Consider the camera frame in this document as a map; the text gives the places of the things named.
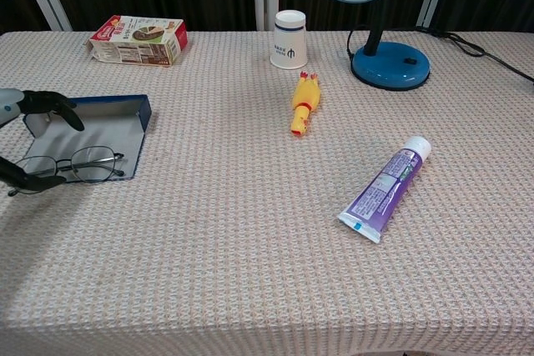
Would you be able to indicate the blue glasses case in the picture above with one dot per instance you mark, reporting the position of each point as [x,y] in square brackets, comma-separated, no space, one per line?
[112,131]

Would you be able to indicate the white paper cup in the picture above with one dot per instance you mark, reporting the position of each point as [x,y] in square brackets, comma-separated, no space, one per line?
[288,45]

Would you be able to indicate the black rimmed eyeglasses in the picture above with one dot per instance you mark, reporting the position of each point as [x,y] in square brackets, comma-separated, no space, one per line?
[64,163]

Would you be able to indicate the yellow rubber chicken toy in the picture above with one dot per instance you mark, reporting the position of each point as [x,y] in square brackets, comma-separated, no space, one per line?
[305,99]

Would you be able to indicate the blue desk lamp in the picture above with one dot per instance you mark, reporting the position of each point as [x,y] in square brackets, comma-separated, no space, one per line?
[388,66]

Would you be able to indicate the purple white toothpaste tube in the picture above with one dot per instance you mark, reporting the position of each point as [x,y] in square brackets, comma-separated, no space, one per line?
[384,191]

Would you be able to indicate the beige waffle-weave tablecloth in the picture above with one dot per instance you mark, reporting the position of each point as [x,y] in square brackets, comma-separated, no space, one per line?
[250,268]

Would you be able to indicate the red white food carton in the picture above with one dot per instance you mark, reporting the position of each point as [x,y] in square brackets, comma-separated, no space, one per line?
[142,45]

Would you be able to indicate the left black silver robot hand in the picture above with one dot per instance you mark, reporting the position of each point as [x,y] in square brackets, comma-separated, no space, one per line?
[41,101]

